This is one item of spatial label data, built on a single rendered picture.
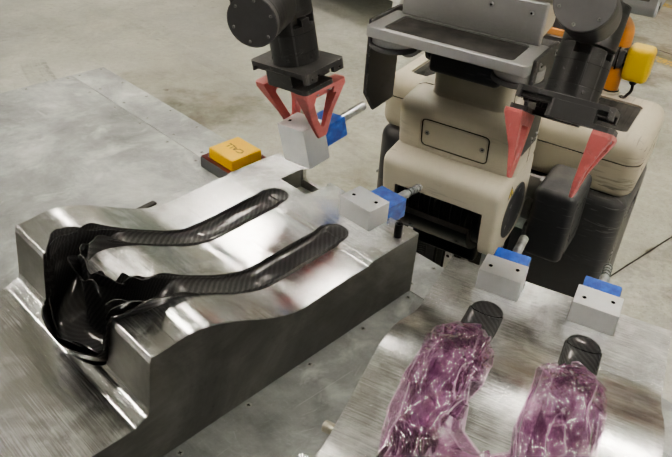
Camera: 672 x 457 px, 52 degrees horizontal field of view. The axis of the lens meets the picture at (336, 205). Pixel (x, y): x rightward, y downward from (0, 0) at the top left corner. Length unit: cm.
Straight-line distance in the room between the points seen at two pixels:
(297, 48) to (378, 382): 39
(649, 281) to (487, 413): 186
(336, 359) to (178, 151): 53
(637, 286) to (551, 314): 162
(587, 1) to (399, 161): 58
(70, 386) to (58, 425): 5
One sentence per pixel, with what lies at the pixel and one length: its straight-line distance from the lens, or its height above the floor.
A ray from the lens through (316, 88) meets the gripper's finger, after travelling 82.
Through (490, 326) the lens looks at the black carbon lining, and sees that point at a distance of 80.
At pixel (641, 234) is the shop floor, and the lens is 271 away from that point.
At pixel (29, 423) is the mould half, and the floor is 86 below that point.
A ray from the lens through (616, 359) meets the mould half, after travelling 80.
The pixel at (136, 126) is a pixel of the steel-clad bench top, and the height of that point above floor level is 80.
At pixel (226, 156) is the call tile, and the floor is 84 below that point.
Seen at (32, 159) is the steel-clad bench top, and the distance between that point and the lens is 121.
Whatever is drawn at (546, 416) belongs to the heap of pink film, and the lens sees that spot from 64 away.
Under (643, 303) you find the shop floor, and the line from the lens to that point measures 237.
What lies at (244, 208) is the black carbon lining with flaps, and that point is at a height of 88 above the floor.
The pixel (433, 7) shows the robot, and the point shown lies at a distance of 109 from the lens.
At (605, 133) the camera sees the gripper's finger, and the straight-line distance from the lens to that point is 75.
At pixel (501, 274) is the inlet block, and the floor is 88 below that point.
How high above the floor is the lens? 137
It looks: 33 degrees down
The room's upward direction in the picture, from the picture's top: 4 degrees clockwise
